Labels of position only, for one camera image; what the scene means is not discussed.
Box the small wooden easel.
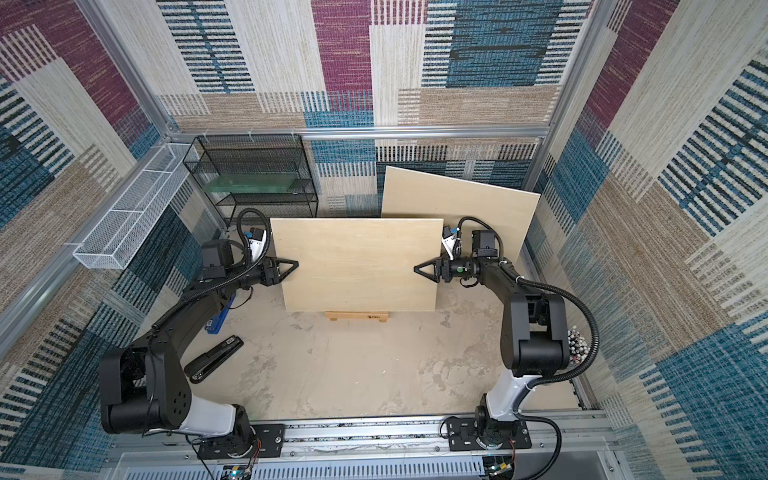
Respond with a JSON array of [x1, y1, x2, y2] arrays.
[[325, 311, 390, 323]]

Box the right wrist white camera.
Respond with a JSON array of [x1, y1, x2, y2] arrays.
[[441, 226, 462, 260]]

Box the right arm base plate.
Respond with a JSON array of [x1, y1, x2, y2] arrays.
[[439, 416, 533, 452]]

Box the black stapler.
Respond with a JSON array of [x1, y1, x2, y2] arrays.
[[184, 335, 244, 384]]

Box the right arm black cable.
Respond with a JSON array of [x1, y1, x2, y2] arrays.
[[457, 215, 601, 480]]

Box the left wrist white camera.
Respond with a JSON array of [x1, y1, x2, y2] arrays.
[[246, 227, 268, 263]]

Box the white wire mesh basket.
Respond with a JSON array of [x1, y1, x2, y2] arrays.
[[73, 143, 189, 270]]

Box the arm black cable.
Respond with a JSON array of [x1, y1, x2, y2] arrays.
[[457, 215, 601, 480], [179, 207, 272, 301]]

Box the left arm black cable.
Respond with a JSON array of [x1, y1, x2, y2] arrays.
[[179, 207, 272, 301]]

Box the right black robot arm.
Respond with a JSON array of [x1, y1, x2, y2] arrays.
[[414, 226, 570, 449]]

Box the light wooden board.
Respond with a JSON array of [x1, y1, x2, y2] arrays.
[[381, 167, 540, 261], [271, 218, 443, 312]]

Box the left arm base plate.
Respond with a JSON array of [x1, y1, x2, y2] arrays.
[[197, 424, 286, 460]]

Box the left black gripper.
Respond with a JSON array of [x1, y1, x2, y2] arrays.
[[229, 255, 301, 292]]

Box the black wire mesh shelf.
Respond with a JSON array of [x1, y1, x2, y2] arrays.
[[183, 134, 319, 226]]

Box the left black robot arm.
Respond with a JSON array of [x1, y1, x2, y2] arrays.
[[99, 240, 299, 458]]

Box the wrist white camera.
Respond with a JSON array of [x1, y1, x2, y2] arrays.
[[246, 227, 268, 263], [441, 226, 462, 260]]

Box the green board on shelf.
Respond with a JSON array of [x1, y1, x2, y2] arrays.
[[203, 174, 300, 194]]

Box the aluminium front rail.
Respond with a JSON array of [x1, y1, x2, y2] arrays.
[[101, 413, 631, 480]]

